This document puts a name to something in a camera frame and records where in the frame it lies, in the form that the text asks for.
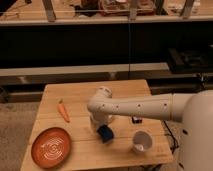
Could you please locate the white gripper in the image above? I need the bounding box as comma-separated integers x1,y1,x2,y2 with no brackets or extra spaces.
90,114,114,143

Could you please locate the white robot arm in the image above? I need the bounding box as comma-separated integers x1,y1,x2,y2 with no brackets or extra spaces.
87,87,213,171

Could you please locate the white ceramic cup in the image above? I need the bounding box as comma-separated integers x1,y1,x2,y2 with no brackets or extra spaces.
132,131,153,154

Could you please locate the orange ceramic plate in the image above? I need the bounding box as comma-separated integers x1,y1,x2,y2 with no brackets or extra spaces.
31,127,71,169

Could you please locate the small black object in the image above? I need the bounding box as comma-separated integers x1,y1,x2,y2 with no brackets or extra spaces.
132,117,142,124

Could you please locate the wooden table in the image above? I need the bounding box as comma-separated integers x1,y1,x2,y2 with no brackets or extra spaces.
29,82,173,171

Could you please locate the orange carrot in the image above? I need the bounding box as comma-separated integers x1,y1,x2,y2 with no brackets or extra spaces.
58,99,70,123

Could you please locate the long wooden shelf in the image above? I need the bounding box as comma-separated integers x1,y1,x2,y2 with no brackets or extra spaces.
0,62,169,77

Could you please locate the black cable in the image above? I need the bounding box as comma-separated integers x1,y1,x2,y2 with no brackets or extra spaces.
161,120,180,154

